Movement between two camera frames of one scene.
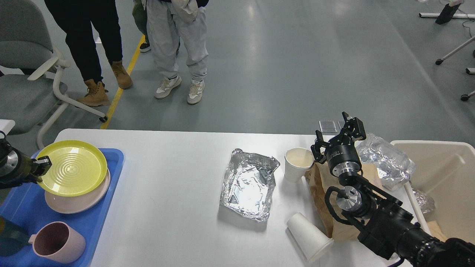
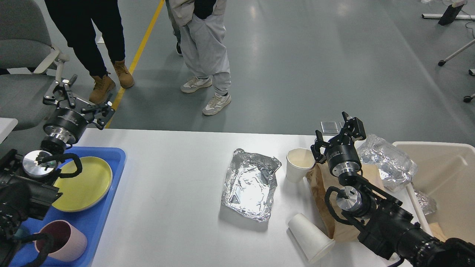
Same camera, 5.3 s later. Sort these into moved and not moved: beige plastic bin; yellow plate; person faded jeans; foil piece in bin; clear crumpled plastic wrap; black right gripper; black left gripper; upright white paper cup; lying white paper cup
Moved: yellow plate; person faded jeans; black left gripper
Not moved: clear crumpled plastic wrap; lying white paper cup; black right gripper; foil piece in bin; upright white paper cup; beige plastic bin
